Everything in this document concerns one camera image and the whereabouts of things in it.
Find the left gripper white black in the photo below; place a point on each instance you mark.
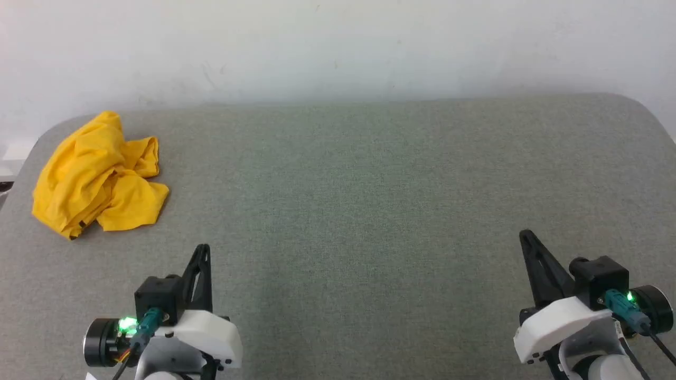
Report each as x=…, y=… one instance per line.
x=211, y=338

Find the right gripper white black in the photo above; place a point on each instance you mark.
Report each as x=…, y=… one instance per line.
x=554, y=327

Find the yellow printed T-shirt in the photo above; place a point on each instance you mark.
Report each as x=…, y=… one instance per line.
x=95, y=174

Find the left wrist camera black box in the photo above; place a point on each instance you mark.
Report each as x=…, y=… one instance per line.
x=158, y=298

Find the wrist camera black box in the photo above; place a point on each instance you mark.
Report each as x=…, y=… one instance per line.
x=602, y=279
x=158, y=298

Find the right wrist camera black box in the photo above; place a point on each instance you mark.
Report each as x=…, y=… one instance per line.
x=602, y=279

